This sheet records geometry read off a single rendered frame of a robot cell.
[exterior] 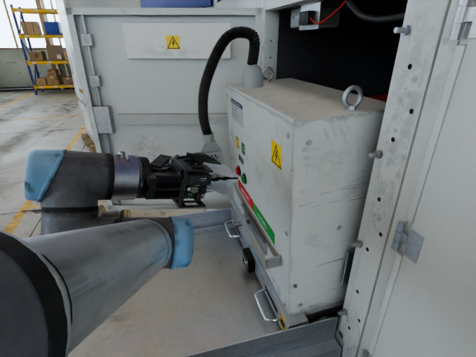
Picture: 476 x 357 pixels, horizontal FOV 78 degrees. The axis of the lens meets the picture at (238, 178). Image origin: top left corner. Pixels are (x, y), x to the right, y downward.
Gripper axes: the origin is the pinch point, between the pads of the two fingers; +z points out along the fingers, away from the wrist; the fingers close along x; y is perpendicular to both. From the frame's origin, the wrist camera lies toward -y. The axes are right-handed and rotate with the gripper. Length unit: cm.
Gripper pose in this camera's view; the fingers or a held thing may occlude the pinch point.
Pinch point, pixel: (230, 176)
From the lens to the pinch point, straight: 62.5
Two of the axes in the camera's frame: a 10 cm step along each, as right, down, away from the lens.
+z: 8.3, 0.3, 5.6
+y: 5.1, 3.6, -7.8
